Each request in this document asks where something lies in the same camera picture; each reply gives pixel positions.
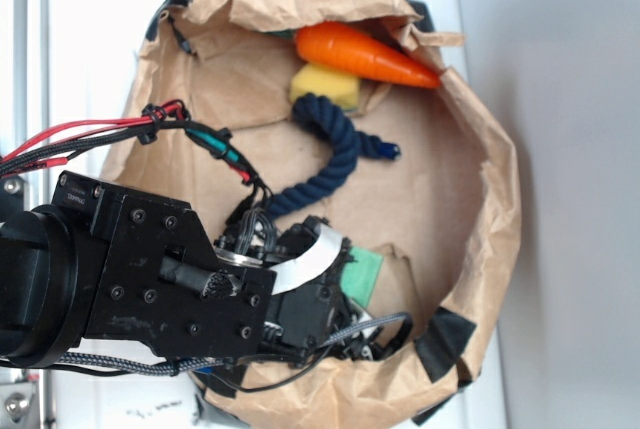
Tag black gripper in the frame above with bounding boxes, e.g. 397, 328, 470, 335
214, 216, 400, 367

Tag green block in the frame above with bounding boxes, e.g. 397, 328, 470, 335
340, 247, 384, 308

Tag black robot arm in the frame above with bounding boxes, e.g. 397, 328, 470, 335
1, 172, 412, 374

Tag brown paper bag bin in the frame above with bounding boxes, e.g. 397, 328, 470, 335
125, 0, 521, 428

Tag yellow sponge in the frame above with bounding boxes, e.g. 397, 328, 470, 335
289, 63, 361, 111

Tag orange plastic carrot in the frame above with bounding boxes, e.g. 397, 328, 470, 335
294, 21, 441, 89

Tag white plastic lid tray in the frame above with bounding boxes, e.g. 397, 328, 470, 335
47, 0, 507, 429

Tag white flat ribbon cable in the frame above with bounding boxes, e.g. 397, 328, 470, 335
270, 226, 345, 296

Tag grey braided cable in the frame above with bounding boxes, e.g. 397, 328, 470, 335
49, 311, 414, 394

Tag dark blue rope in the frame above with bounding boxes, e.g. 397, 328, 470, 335
264, 92, 402, 216

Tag red and black cable bundle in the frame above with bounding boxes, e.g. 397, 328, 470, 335
0, 99, 274, 215

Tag aluminium frame rail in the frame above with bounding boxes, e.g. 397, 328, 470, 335
1, 0, 50, 428

